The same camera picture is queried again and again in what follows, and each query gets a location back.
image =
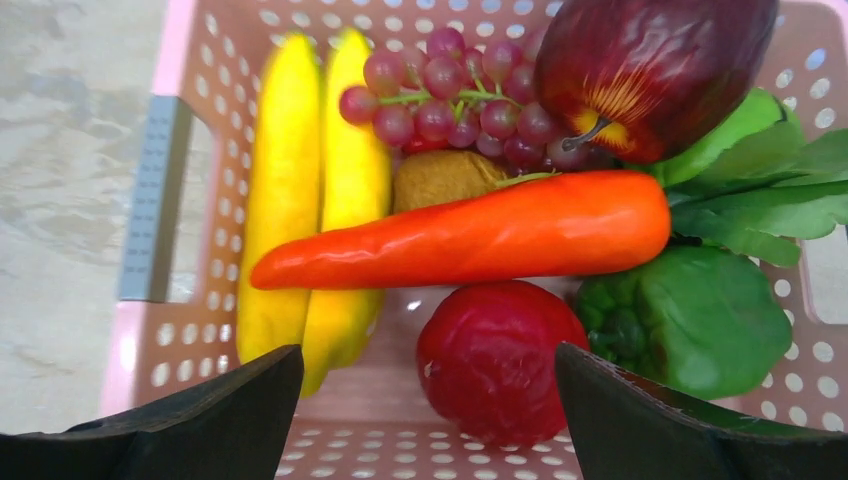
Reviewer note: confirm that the orange toy carrot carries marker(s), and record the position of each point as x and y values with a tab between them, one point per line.
759	198

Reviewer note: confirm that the dark red toy apple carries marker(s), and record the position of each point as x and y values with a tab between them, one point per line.
647	79

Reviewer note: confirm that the brown toy kiwi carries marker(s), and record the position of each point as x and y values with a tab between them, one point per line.
442	176

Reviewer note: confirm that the pink plastic basket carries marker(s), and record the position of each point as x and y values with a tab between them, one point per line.
371	421

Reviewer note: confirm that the green toy bell pepper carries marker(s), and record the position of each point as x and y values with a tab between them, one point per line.
700	320

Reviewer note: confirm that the red toy pomegranate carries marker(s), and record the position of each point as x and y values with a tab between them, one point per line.
486	361

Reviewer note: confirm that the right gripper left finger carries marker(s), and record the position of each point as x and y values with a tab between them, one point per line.
233	426

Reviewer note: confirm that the purple toy grapes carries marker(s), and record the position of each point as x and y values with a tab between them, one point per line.
449	95

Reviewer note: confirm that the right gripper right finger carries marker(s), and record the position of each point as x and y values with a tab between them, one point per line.
625	426

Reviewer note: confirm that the yellow toy banana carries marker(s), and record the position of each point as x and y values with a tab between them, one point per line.
356	190
284	193

